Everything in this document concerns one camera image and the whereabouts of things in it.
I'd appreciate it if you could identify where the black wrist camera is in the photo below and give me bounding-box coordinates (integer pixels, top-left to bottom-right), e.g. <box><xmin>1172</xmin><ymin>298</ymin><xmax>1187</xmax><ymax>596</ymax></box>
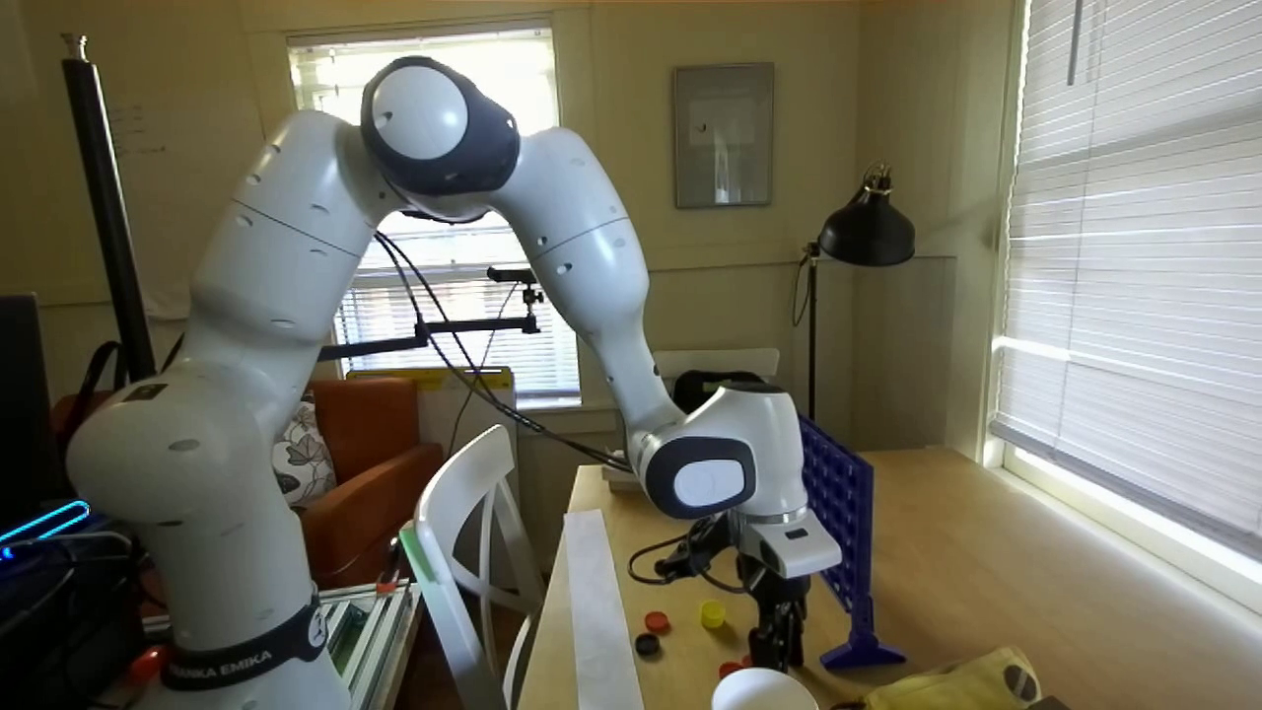
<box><xmin>652</xmin><ymin>515</ymin><xmax>734</xmax><ymax>584</ymax></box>

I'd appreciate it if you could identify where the grey framed wall panel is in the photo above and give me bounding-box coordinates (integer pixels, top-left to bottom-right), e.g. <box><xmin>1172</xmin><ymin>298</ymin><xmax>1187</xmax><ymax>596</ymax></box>
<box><xmin>665</xmin><ymin>61</ymin><xmax>781</xmax><ymax>214</ymax></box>

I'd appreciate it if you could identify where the grey cabinet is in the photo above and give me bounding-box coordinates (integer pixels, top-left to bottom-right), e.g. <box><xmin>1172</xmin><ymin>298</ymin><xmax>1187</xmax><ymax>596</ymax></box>
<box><xmin>847</xmin><ymin>253</ymin><xmax>967</xmax><ymax>449</ymax></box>

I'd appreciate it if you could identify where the yellow banana toy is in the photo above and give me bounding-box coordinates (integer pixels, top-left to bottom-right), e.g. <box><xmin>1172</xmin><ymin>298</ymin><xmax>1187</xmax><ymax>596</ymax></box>
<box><xmin>861</xmin><ymin>645</ymin><xmax>1048</xmax><ymax>710</ymax></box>

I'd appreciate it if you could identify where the black electronics box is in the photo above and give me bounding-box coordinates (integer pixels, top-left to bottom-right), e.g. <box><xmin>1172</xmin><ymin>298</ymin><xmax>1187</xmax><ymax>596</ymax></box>
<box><xmin>0</xmin><ymin>494</ymin><xmax>151</xmax><ymax>710</ymax></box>

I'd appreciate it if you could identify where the blue gameboard with holes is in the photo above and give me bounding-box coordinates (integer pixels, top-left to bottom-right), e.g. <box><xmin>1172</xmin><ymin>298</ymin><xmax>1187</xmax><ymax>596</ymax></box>
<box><xmin>798</xmin><ymin>414</ymin><xmax>910</xmax><ymax>674</ymax></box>

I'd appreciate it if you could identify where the white wooden chair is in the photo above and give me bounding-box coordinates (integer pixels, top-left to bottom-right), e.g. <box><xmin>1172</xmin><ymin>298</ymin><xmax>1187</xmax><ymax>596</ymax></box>
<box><xmin>399</xmin><ymin>417</ymin><xmax>548</xmax><ymax>710</ymax></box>

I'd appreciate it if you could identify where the patterned cushion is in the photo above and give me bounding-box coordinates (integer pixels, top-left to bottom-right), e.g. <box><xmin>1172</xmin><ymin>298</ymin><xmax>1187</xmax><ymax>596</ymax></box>
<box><xmin>270</xmin><ymin>399</ymin><xmax>345</xmax><ymax>515</ymax></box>

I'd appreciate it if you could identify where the stack of books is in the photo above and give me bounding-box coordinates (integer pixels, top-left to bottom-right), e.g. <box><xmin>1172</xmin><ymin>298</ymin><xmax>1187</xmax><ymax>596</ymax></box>
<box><xmin>316</xmin><ymin>579</ymin><xmax>426</xmax><ymax>710</ymax></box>

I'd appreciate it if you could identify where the white window blind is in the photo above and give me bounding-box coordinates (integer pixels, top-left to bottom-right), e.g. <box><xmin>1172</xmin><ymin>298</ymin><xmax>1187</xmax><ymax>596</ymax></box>
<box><xmin>988</xmin><ymin>0</ymin><xmax>1262</xmax><ymax>566</ymax></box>

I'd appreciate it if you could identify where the black slanted pole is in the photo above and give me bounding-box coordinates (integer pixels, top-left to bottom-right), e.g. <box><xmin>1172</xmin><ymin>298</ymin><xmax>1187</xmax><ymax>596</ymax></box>
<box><xmin>57</xmin><ymin>35</ymin><xmax>161</xmax><ymax>394</ymax></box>

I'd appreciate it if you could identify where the black monitor screen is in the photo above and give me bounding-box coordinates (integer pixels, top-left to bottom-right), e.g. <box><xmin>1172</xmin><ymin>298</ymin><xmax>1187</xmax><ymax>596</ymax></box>
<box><xmin>0</xmin><ymin>294</ymin><xmax>57</xmax><ymax>531</ymax></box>

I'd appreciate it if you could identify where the orange armchair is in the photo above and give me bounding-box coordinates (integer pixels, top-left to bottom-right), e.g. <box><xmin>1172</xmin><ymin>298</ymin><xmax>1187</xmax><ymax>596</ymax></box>
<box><xmin>280</xmin><ymin>373</ymin><xmax>449</xmax><ymax>591</ymax></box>

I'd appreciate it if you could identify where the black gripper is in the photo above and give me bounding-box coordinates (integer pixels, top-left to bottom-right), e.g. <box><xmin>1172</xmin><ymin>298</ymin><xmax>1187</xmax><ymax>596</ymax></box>
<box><xmin>734</xmin><ymin>548</ymin><xmax>817</xmax><ymax>674</ymax></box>

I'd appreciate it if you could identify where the black floor lamp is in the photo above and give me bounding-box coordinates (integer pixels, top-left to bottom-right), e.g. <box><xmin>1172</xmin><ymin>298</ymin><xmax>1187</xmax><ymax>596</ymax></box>
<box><xmin>785</xmin><ymin>172</ymin><xmax>918</xmax><ymax>425</ymax></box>

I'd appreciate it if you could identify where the white dotted paper cup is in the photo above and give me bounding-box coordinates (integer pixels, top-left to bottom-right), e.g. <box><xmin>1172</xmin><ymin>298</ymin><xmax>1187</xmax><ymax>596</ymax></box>
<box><xmin>710</xmin><ymin>662</ymin><xmax>822</xmax><ymax>710</ymax></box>

